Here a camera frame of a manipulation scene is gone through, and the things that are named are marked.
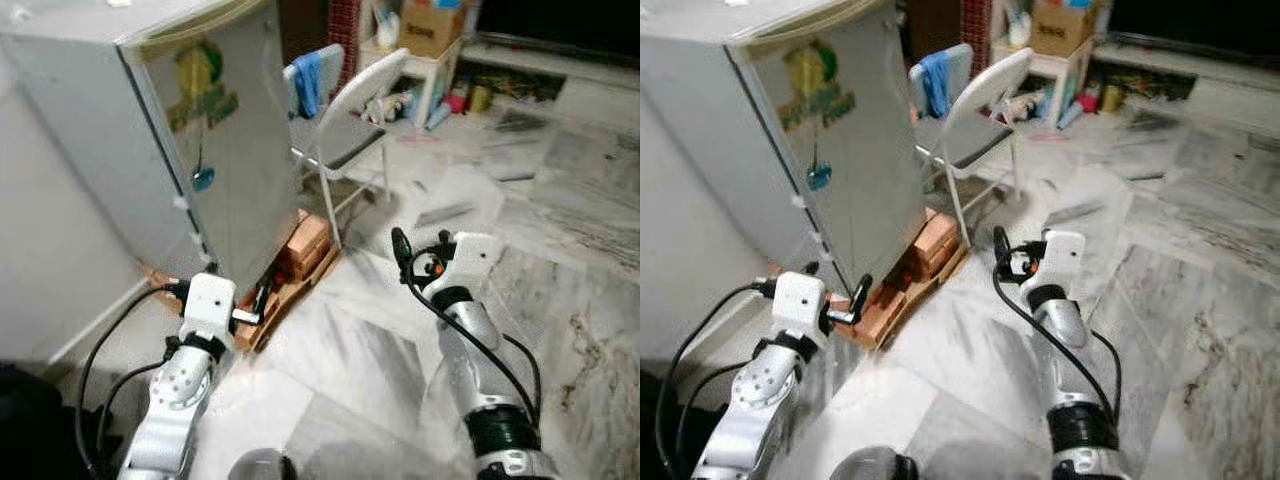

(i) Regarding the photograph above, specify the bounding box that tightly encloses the blue hanging fridge charm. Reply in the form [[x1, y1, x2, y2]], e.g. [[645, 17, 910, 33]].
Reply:
[[190, 140, 217, 193], [806, 135, 834, 191]]

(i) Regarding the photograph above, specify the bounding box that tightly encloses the small grey fridge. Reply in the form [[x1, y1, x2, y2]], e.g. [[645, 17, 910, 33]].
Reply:
[[640, 0, 927, 297], [0, 0, 303, 297]]

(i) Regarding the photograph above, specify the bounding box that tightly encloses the green yellow fridge sticker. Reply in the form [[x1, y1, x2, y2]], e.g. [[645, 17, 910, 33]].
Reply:
[[780, 40, 859, 131], [165, 40, 241, 136]]

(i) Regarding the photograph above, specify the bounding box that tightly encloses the orange brick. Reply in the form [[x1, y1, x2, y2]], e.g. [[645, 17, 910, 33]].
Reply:
[[283, 210, 332, 283], [912, 208, 967, 283], [850, 283, 913, 348], [234, 285, 293, 352]]

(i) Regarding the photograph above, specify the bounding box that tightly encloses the wooden pallet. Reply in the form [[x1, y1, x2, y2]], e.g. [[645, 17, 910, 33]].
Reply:
[[770, 236, 971, 351], [145, 238, 343, 354]]

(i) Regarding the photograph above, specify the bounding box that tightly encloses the white folding chair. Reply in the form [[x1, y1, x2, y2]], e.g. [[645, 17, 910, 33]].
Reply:
[[910, 45, 1036, 246], [285, 45, 411, 251]]

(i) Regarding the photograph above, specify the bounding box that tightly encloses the grey robot knee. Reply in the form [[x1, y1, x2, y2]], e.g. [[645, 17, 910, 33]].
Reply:
[[228, 448, 297, 480], [830, 445, 917, 480]]

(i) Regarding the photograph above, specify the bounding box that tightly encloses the blue cloth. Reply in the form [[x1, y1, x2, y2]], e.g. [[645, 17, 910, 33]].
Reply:
[[293, 52, 324, 119], [920, 50, 952, 119]]

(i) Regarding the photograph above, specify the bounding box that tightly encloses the white side table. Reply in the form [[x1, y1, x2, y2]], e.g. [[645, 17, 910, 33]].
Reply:
[[360, 38, 464, 131], [990, 35, 1097, 131]]

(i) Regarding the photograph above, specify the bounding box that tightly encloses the red checkered cloth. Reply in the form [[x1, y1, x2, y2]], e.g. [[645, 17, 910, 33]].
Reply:
[[962, 0, 994, 71], [328, 0, 362, 63]]

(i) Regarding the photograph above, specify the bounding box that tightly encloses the brown cardboard box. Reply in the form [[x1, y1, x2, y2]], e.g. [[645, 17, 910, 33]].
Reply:
[[1030, 0, 1097, 57], [400, 0, 467, 59]]

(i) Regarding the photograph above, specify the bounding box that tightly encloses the low white tv cabinet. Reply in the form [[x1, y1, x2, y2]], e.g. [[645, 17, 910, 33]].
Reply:
[[455, 35, 641, 113], [1090, 30, 1280, 113]]

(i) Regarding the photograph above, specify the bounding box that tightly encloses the black television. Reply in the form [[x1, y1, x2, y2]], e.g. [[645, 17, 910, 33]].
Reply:
[[1105, 0, 1280, 53], [475, 0, 641, 61]]

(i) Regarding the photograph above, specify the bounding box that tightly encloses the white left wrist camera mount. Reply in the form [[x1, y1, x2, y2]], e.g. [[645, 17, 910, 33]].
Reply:
[[183, 272, 237, 348], [775, 270, 831, 346]]

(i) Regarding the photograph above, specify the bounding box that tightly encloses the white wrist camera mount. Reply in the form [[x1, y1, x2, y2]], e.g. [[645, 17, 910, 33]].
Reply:
[[440, 232, 504, 293], [183, 272, 237, 348], [775, 270, 831, 346], [1030, 230, 1087, 291]]

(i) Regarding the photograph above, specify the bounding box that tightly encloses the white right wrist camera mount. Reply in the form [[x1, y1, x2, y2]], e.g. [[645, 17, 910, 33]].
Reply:
[[440, 232, 504, 293], [1030, 230, 1087, 291]]

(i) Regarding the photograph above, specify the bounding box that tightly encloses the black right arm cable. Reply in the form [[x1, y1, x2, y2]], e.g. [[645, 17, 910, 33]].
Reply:
[[404, 280, 543, 419], [992, 275, 1123, 416]]

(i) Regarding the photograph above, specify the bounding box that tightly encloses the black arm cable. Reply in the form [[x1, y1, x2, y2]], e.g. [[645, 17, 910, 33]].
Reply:
[[992, 275, 1123, 416], [75, 283, 193, 477], [655, 282, 781, 477], [404, 280, 543, 419]]

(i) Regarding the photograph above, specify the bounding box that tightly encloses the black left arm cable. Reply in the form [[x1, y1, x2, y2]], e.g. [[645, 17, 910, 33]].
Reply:
[[655, 282, 781, 477], [75, 283, 193, 477]]

